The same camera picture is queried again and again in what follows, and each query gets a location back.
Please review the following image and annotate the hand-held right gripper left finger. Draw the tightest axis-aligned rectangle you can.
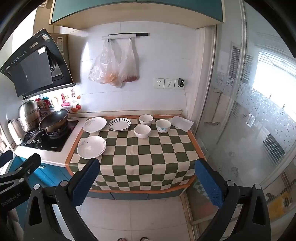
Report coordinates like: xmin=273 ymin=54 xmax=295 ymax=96
xmin=23 ymin=158 xmax=101 ymax=241

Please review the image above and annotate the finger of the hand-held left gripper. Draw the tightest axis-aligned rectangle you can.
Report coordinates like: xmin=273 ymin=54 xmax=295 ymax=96
xmin=0 ymin=150 xmax=14 ymax=168
xmin=13 ymin=153 xmax=42 ymax=179

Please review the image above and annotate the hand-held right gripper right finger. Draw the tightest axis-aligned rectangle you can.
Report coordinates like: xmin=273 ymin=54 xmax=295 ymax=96
xmin=194 ymin=158 xmax=272 ymax=241

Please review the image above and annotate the white kettle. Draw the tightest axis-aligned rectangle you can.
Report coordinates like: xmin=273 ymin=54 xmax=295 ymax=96
xmin=7 ymin=119 xmax=25 ymax=146

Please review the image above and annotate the blue base cabinet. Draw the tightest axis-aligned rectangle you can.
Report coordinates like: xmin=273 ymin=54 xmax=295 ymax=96
xmin=9 ymin=155 xmax=186 ymax=201

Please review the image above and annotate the black gas stove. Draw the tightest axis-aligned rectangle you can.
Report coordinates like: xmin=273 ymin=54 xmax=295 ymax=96
xmin=20 ymin=119 xmax=79 ymax=153

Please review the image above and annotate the white floral plate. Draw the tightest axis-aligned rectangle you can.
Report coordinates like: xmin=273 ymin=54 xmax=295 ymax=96
xmin=77 ymin=136 xmax=107 ymax=159

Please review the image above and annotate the steel steamer pot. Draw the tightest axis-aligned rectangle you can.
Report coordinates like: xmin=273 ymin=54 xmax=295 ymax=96
xmin=16 ymin=97 xmax=41 ymax=133

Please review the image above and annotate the dark wok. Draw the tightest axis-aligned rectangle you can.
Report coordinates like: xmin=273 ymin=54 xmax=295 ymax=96
xmin=25 ymin=109 xmax=70 ymax=145

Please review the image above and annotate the plain white plate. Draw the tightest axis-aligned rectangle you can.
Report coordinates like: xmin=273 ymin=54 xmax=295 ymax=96
xmin=83 ymin=117 xmax=107 ymax=133

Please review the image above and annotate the green checkered tablecloth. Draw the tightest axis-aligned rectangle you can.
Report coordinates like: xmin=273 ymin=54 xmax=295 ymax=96
xmin=65 ymin=114 xmax=206 ymax=193

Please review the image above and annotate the white paper sheet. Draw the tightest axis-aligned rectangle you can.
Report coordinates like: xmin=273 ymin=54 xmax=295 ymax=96
xmin=170 ymin=115 xmax=194 ymax=130

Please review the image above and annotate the black striped plate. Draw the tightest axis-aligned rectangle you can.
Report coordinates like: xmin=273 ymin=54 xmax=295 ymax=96
xmin=109 ymin=118 xmax=131 ymax=132

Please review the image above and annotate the white dotted bowl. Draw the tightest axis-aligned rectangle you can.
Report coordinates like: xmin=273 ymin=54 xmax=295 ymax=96
xmin=156 ymin=119 xmax=172 ymax=134

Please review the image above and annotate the frosted glass sliding door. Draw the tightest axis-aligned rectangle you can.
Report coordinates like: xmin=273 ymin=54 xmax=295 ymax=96
xmin=196 ymin=0 xmax=296 ymax=232

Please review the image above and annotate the black range hood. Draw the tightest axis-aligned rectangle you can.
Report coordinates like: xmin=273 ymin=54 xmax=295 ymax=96
xmin=0 ymin=28 xmax=76 ymax=97

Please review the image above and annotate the large clear plastic bag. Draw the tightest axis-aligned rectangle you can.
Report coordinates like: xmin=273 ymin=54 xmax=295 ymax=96
xmin=88 ymin=39 xmax=125 ymax=88

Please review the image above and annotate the small clear plastic bag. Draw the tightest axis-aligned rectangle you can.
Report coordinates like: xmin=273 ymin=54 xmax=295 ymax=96
xmin=118 ymin=38 xmax=140 ymax=83

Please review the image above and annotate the wall hook rail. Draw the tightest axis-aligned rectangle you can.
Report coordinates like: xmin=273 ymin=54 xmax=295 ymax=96
xmin=102 ymin=32 xmax=150 ymax=41

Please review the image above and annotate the teal wall cabinet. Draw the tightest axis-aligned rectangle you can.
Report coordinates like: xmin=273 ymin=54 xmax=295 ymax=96
xmin=50 ymin=0 xmax=226 ymax=30

